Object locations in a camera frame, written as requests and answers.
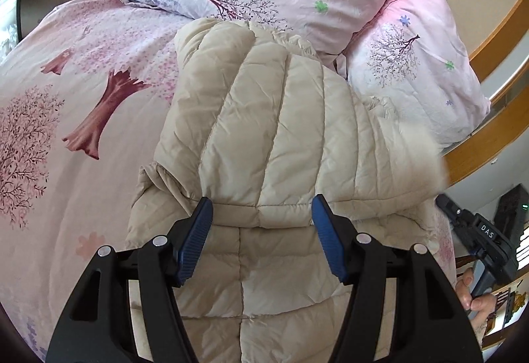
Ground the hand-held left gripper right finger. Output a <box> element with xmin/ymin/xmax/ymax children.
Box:
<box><xmin>311</xmin><ymin>194</ymin><xmax>484</xmax><ymax>363</ymax></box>

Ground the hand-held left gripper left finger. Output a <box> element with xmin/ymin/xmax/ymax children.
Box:
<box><xmin>45</xmin><ymin>197</ymin><xmax>216</xmax><ymax>363</ymax></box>

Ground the beige quilted puffer jacket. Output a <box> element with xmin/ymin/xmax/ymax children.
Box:
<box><xmin>124</xmin><ymin>18</ymin><xmax>449</xmax><ymax>363</ymax></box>

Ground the person's right hand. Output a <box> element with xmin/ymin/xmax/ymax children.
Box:
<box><xmin>455</xmin><ymin>266</ymin><xmax>499</xmax><ymax>322</ymax></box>

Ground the black electronic box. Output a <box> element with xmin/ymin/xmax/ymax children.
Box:
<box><xmin>498</xmin><ymin>187</ymin><xmax>529</xmax><ymax>232</ymax></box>

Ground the pink edged tree print pillow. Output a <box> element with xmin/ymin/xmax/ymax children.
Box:
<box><xmin>335</xmin><ymin>0</ymin><xmax>492</xmax><ymax>149</ymax></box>

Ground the pink tree print bedsheet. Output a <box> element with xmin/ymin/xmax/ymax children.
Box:
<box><xmin>0</xmin><ymin>0</ymin><xmax>459</xmax><ymax>363</ymax></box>

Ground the window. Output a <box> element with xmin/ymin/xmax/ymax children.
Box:
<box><xmin>0</xmin><ymin>0</ymin><xmax>23</xmax><ymax>58</ymax></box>

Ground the wooden bed frame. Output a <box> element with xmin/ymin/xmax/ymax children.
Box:
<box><xmin>442</xmin><ymin>0</ymin><xmax>529</xmax><ymax>186</ymax></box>

